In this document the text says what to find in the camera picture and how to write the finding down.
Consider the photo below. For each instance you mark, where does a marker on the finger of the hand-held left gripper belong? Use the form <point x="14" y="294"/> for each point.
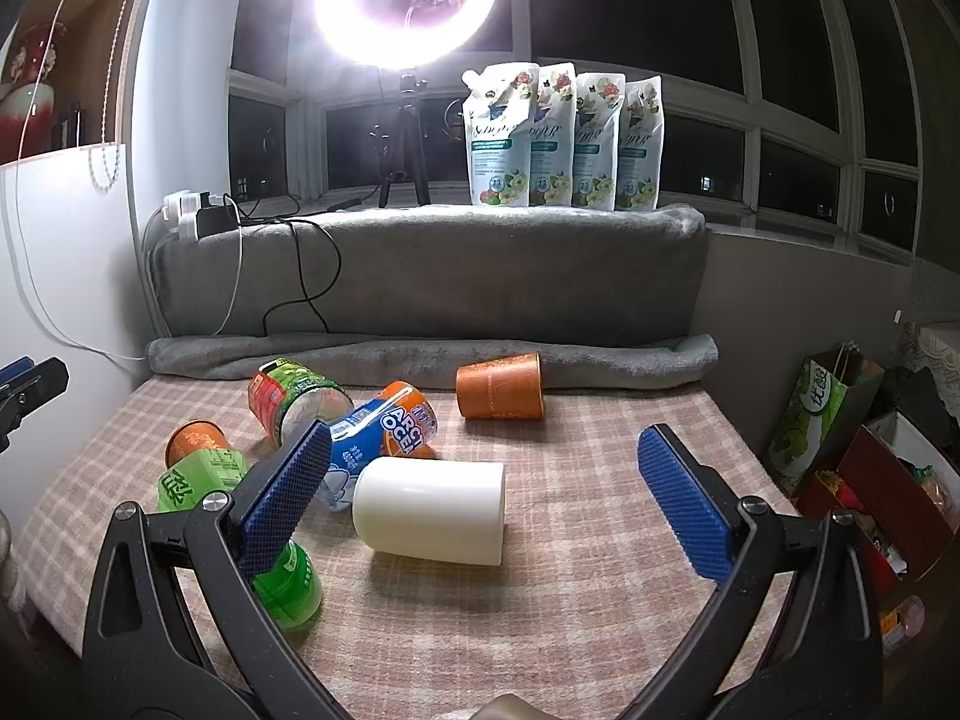
<point x="30" y="394"/>

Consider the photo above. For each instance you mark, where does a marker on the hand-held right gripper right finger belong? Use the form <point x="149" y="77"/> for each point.
<point x="686" y="517"/>

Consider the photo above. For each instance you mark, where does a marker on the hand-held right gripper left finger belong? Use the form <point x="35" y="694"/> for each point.
<point x="289" y="495"/>

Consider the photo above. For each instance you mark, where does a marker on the white cup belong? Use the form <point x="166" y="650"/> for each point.
<point x="431" y="510"/>

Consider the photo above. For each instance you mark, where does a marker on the small orange paper cup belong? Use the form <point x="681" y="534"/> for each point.
<point x="193" y="444"/>

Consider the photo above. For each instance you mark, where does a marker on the large orange paper cup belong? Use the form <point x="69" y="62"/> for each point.
<point x="499" y="388"/>

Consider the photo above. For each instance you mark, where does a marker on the green plastic bottle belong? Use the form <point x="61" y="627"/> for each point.
<point x="199" y="476"/>

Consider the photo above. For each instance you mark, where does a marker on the green and red labelled can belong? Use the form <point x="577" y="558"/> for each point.
<point x="296" y="394"/>

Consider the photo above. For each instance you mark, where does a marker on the pink checkered cloth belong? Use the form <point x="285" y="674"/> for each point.
<point x="585" y="480"/>

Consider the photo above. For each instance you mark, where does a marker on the blue and orange labelled bottle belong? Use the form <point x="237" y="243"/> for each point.
<point x="390" y="416"/>

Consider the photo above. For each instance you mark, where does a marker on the white board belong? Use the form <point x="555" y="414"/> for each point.
<point x="60" y="262"/>

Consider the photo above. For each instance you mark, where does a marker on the green paper bag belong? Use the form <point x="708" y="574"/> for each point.
<point x="814" y="420"/>

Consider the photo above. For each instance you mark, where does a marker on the rolled grey blanket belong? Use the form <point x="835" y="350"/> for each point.
<point x="420" y="364"/>

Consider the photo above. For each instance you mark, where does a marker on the red cardboard box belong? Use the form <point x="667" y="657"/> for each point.
<point x="877" y="480"/>

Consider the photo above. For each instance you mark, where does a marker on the white power strip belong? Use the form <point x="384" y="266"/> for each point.
<point x="180" y="211"/>

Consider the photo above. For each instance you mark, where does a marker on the small orange labelled bottle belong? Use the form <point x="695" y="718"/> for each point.
<point x="902" y="624"/>

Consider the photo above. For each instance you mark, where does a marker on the black power adapter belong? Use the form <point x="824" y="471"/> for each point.
<point x="216" y="221"/>

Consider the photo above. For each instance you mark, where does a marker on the grey fleece blanket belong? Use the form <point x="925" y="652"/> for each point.
<point x="487" y="277"/>

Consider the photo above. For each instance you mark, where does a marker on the white lace cloth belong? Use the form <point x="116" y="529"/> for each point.
<point x="934" y="349"/>

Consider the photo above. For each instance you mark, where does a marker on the red and white vase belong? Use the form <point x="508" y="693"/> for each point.
<point x="30" y="90"/>

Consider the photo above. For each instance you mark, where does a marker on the black tripod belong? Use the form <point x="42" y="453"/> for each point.
<point x="409" y="142"/>

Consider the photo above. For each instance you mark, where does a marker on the white detergent pouch with spout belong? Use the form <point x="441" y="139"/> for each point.
<point x="499" y="142"/>

